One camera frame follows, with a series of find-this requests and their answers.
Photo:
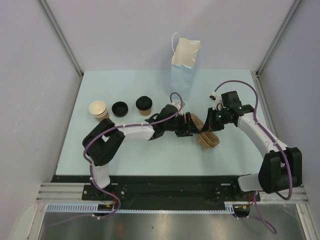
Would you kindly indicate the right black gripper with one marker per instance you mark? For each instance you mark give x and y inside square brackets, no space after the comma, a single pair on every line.
[210,125]

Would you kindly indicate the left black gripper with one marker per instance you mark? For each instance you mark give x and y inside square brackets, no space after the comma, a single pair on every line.
[187,129]

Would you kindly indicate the brown pulp cup carrier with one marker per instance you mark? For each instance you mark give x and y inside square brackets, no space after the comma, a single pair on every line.
[207,140]

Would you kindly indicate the black plastic cup lid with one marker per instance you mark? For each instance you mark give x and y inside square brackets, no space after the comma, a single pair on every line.
[144,102]

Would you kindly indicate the light blue paper bag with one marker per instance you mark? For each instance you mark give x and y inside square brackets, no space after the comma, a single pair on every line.
[183,64]

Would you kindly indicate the brown paper coffee cup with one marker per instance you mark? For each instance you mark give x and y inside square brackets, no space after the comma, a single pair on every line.
[145,111]

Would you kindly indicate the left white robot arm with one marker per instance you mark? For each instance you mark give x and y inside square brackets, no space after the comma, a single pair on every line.
[103,142]

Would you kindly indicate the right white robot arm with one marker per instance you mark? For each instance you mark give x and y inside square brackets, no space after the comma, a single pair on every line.
[281,168]

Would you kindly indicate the stack of black lids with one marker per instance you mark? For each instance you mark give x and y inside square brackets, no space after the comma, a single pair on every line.
[120,109]

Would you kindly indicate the stack of paper cups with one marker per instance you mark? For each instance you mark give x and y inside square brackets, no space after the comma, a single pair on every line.
[99,110]

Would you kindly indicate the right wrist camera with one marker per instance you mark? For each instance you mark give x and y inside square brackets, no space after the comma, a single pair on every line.
[217,103]

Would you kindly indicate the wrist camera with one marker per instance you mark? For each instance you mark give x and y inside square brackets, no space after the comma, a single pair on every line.
[179,105]
[217,103]

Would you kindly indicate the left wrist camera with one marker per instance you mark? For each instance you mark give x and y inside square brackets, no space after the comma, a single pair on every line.
[179,105]

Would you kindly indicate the white slotted cable duct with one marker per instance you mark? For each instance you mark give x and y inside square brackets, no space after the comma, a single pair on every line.
[102,208]

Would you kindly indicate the aluminium frame post right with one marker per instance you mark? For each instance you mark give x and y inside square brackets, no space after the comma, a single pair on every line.
[278,36]

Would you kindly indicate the aluminium frame post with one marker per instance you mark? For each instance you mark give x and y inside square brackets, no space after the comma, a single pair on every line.
[278,36]
[49,15]

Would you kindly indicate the aluminium frame post left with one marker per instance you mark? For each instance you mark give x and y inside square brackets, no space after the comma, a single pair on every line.
[49,15]

